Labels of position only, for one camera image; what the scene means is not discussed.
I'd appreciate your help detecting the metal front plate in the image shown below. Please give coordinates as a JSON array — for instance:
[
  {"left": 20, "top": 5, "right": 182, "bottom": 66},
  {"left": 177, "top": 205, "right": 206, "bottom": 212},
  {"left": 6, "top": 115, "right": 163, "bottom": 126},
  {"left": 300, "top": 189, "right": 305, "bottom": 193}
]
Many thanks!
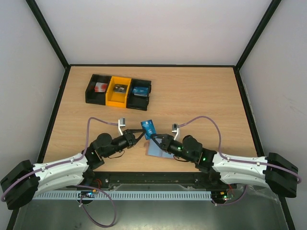
[{"left": 14, "top": 192, "right": 288, "bottom": 230}]

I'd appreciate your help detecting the black stripe back card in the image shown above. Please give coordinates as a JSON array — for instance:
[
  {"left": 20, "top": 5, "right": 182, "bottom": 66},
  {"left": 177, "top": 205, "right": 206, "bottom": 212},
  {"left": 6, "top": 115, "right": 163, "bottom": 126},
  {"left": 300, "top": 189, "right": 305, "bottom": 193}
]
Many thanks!
[{"left": 113, "top": 84, "right": 128, "bottom": 93}]

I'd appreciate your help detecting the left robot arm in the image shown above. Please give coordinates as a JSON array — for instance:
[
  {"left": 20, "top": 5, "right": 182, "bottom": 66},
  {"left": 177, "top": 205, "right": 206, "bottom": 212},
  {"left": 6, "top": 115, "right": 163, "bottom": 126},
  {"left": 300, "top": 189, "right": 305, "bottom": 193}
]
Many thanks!
[{"left": 0, "top": 129, "right": 145, "bottom": 210}]

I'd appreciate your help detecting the light blue cable duct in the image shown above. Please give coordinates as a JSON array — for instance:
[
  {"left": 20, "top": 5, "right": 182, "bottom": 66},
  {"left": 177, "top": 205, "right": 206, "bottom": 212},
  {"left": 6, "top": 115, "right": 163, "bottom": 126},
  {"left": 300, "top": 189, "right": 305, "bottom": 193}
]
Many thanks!
[{"left": 34, "top": 190, "right": 212, "bottom": 201}]

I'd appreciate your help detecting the blue VIP card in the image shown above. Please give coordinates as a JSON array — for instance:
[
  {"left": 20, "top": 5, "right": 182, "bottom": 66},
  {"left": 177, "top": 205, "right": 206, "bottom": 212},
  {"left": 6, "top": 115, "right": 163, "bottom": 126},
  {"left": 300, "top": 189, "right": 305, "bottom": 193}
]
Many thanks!
[
  {"left": 132, "top": 86, "right": 149, "bottom": 97},
  {"left": 141, "top": 120, "right": 156, "bottom": 140}
]

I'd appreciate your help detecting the black bin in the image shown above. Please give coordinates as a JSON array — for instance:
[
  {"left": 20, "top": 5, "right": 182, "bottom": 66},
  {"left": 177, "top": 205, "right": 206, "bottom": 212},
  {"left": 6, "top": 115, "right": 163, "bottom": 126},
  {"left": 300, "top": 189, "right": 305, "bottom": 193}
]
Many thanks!
[
  {"left": 126, "top": 79, "right": 152, "bottom": 111},
  {"left": 85, "top": 74, "right": 111, "bottom": 105}
]

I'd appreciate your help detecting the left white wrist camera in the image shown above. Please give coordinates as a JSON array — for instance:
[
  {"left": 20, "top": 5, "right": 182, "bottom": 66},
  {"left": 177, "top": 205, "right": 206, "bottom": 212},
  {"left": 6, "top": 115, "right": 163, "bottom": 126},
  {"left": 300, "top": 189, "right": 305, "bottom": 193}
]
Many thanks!
[{"left": 118, "top": 117, "right": 126, "bottom": 136}]

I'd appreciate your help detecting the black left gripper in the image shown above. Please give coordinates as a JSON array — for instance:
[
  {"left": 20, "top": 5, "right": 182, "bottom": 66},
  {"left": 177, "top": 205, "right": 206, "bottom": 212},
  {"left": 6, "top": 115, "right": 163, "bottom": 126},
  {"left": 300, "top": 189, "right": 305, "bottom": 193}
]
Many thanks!
[{"left": 104, "top": 129, "right": 146, "bottom": 158}]

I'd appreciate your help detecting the right black bin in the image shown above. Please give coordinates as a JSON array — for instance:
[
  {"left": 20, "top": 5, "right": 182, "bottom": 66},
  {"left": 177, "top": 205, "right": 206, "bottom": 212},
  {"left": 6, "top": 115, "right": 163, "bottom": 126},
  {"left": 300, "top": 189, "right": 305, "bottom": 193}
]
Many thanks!
[{"left": 126, "top": 79, "right": 152, "bottom": 111}]

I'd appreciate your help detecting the black aluminium frame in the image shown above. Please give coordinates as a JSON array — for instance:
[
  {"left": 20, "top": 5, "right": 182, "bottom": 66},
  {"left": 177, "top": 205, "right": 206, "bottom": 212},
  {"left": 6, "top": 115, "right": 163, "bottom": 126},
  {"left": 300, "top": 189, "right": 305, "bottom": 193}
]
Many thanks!
[{"left": 7, "top": 0, "right": 295, "bottom": 230}]

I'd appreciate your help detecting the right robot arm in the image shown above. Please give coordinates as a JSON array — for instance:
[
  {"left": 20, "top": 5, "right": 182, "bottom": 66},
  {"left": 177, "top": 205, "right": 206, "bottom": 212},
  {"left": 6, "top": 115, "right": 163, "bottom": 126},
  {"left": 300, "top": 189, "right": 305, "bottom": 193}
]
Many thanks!
[{"left": 151, "top": 134, "right": 300, "bottom": 198}]

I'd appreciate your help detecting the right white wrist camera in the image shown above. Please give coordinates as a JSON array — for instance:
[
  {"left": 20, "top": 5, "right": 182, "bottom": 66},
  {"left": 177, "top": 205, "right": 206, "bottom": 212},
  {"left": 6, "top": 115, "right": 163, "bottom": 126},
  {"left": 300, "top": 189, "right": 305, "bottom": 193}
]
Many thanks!
[{"left": 172, "top": 123, "right": 180, "bottom": 140}]

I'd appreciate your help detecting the left black bin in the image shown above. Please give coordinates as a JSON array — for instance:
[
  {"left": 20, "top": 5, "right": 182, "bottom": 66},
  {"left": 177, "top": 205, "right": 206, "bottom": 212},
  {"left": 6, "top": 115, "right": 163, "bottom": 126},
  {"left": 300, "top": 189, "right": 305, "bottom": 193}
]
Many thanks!
[{"left": 85, "top": 74, "right": 111, "bottom": 105}]

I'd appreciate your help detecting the yellow bin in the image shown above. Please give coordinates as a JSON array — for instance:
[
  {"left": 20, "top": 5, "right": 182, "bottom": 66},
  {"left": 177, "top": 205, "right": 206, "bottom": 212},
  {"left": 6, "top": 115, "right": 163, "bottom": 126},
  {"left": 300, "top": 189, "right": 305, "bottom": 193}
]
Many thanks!
[{"left": 106, "top": 76, "right": 132, "bottom": 108}]

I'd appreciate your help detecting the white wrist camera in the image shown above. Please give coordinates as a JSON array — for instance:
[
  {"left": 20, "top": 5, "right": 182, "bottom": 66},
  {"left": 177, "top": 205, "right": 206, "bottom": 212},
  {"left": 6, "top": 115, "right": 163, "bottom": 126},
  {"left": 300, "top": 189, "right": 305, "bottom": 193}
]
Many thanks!
[
  {"left": 118, "top": 117, "right": 126, "bottom": 136},
  {"left": 172, "top": 123, "right": 180, "bottom": 140}
]

